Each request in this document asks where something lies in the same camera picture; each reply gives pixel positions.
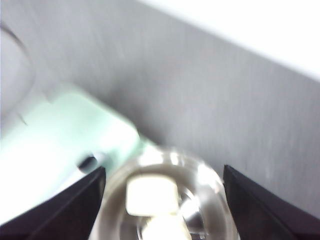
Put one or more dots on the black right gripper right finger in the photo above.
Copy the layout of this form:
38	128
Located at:
262	217

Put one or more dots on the mint green griddle lid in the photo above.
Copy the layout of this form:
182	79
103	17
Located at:
62	137

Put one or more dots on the plain white steamed bun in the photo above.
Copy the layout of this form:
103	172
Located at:
150	195

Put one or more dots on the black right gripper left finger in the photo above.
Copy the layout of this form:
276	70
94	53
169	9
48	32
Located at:
62	220

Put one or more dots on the mint green breakfast machine base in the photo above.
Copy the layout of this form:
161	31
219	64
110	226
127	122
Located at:
140	147

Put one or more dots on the pleated white bun green flecks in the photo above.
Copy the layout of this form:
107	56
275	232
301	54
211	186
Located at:
165	228

